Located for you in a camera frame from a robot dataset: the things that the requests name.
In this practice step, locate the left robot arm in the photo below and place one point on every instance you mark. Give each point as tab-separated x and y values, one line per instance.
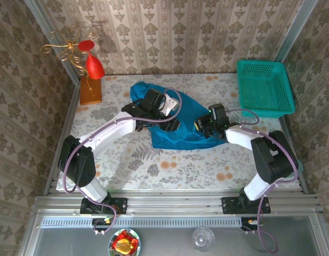
113	130

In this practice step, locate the red and yellow wrapped candy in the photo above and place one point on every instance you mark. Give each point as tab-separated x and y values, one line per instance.
124	244

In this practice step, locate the blue t-shirt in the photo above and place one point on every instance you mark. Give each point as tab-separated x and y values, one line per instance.
180	138

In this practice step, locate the red wine glass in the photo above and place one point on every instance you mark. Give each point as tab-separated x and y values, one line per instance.
94	68

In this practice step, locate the translucent green cup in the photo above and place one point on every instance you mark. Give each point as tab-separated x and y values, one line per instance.
300	167

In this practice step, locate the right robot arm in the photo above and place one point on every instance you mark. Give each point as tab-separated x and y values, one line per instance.
239	138

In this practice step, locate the teal plastic basket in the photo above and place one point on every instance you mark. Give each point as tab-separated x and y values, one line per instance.
263	88

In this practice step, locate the clear drinking glass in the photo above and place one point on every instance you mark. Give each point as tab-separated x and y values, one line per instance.
203	238

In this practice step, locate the floral table cover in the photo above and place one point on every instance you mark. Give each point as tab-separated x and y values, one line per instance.
180	170

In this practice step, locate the bowl with red yellow candy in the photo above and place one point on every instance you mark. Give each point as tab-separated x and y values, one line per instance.
137	240

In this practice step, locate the grey metal shelf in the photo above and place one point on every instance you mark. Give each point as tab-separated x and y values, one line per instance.
167	240

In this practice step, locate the aluminium frame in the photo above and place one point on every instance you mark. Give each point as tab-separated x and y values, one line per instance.
167	205

